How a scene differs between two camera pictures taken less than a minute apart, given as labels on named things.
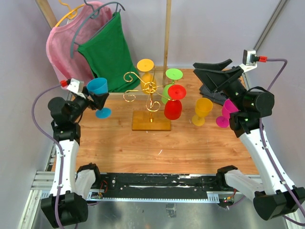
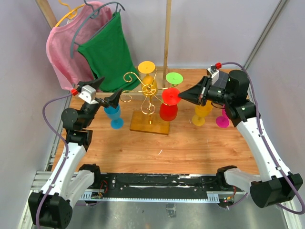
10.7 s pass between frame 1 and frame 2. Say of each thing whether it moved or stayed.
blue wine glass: moved
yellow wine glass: stayed
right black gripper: moved
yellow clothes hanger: stayed
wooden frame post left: stayed
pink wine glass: stayed
